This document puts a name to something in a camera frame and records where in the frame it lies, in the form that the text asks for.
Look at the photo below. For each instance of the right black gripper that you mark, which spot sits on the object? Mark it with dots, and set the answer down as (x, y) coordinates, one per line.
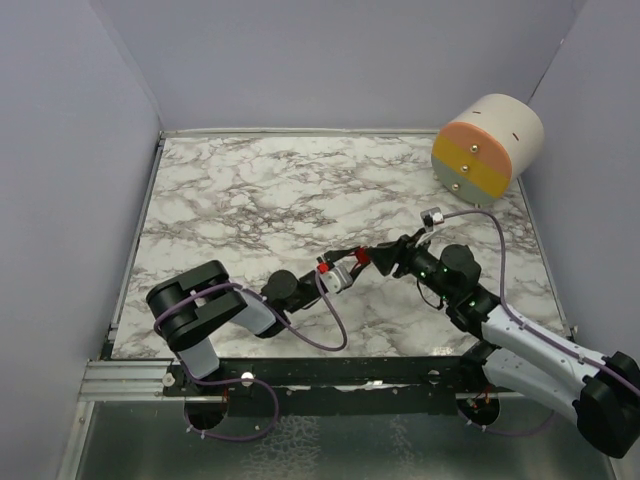
(388, 254)

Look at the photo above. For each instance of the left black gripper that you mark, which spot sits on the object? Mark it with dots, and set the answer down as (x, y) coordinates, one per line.
(333, 256)

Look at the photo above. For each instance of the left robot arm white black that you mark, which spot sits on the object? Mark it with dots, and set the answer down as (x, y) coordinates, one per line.
(189, 307)

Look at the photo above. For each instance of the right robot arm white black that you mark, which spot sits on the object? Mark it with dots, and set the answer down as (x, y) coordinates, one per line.
(598, 393)

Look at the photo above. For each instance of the cylindrical drawer box pastel front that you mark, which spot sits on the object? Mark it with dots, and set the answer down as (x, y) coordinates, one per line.
(483, 150)

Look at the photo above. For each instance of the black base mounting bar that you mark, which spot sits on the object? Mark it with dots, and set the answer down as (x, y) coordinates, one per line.
(437, 385)

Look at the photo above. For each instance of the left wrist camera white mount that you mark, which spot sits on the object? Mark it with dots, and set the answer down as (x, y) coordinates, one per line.
(332, 277)

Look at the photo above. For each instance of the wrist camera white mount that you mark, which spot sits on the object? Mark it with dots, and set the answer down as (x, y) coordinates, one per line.
(332, 277)
(430, 218)

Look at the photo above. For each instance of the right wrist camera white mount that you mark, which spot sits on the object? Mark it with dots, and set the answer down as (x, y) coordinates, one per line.
(430, 218)

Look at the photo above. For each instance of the aluminium extrusion rail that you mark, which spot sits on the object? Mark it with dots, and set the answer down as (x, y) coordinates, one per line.
(120, 381)

